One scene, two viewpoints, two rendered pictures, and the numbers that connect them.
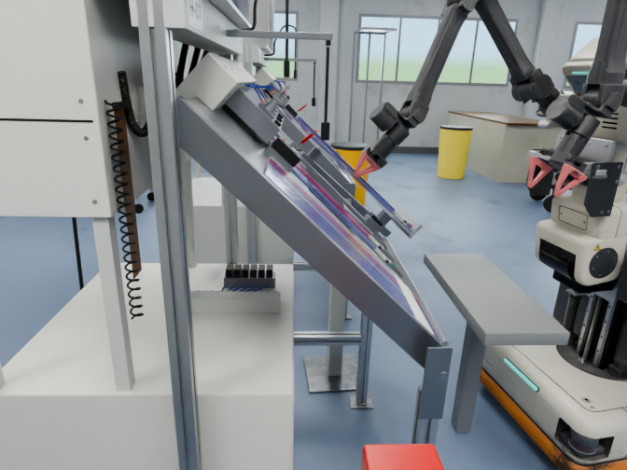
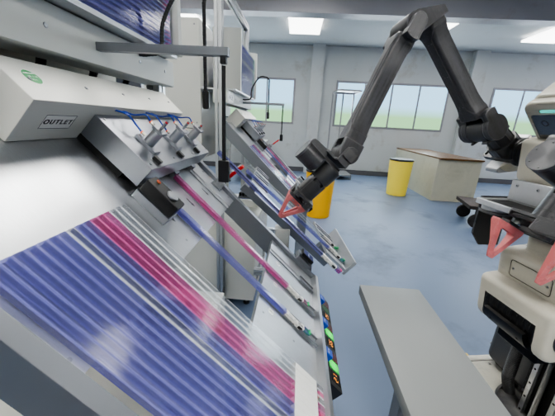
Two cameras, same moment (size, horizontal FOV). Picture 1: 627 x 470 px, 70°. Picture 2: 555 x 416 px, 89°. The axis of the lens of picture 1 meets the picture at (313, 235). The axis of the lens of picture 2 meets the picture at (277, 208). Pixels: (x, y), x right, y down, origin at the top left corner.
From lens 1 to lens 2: 0.65 m
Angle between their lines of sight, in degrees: 6
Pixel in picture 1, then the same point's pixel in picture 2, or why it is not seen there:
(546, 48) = not seen: hidden behind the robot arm
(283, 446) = not seen: outside the picture
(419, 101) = (352, 139)
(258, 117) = (123, 153)
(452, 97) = (400, 138)
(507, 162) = (438, 186)
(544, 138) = (468, 170)
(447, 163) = (393, 185)
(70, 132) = not seen: outside the picture
